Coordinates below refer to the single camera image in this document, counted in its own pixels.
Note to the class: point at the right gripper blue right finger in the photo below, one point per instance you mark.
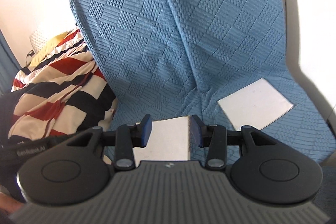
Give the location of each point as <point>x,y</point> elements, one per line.
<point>213,137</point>

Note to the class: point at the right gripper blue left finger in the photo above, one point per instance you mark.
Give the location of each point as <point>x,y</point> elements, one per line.
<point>128,137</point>

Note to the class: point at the person's left hand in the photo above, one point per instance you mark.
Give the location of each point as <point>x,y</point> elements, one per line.
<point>9,205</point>

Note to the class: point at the white sheet of paper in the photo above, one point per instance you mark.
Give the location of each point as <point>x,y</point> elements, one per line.
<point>258,105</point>

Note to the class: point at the striped red black white blanket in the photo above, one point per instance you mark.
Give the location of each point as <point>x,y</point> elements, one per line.
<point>60,94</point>

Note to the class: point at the blue curtain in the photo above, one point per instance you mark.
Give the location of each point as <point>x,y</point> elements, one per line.
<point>9,66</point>

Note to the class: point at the yellow pillow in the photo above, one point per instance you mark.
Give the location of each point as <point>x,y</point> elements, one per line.
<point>49,46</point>

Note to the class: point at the blue textured sofa cover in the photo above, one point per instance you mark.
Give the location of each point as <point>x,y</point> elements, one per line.
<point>172,58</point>

